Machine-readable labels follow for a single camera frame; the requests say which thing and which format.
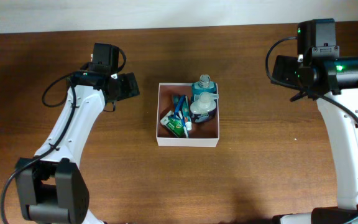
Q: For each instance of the blue razor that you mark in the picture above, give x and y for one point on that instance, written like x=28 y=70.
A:
x=177 y=102

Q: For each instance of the blue white toothbrush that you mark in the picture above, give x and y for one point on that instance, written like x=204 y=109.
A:
x=183 y=125

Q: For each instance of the teal mouthwash bottle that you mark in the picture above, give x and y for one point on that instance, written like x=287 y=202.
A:
x=205 y=84

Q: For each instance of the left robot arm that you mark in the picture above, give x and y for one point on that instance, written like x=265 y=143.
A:
x=50 y=186

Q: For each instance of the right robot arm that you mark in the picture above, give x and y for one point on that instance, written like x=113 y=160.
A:
x=333 y=84

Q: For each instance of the clear pump soap bottle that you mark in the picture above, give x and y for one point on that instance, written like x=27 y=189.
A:
x=204 y=108

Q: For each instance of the pink cardboard box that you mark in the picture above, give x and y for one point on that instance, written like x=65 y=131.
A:
x=202 y=134

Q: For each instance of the green red toothpaste tube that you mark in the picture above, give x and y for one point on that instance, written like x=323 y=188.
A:
x=186 y=113

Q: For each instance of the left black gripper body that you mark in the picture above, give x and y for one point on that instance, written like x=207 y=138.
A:
x=126 y=87

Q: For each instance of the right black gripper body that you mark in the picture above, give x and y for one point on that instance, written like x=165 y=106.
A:
x=291 y=69

